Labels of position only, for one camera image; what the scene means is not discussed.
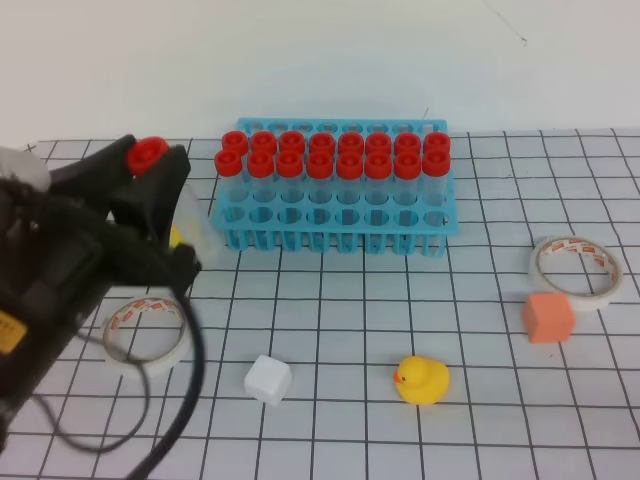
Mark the red-capped tube row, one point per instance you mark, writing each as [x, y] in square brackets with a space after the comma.
[235, 141]
[233, 186]
[407, 171]
[349, 169]
[436, 167]
[407, 142]
[351, 142]
[322, 142]
[260, 166]
[264, 141]
[437, 142]
[292, 141]
[378, 142]
[289, 165]
[378, 170]
[319, 169]

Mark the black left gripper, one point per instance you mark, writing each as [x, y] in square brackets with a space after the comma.
[57, 257]

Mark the orange foam cube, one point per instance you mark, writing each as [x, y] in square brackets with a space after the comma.
[548, 318]

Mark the white foam cube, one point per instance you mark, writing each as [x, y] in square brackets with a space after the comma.
[268, 380]

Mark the right white tape roll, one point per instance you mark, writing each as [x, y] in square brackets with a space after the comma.
[600, 255]

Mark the white tape roll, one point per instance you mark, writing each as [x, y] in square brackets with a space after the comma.
[124, 315]
[600, 255]

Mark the yellow rubber duck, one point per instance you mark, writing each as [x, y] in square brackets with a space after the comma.
[421, 381]

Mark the red-capped clear tube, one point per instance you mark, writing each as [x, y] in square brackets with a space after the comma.
[189, 216]

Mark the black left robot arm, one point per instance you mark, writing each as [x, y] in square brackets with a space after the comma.
[24, 366]

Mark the yellow foam cube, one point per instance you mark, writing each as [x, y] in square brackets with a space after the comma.
[175, 237]

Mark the left white tape roll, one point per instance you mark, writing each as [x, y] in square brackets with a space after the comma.
[124, 315]

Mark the blue tube rack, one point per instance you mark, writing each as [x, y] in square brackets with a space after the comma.
[375, 229]

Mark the white grid-pattern cloth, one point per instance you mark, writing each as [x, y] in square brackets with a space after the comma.
[343, 323]

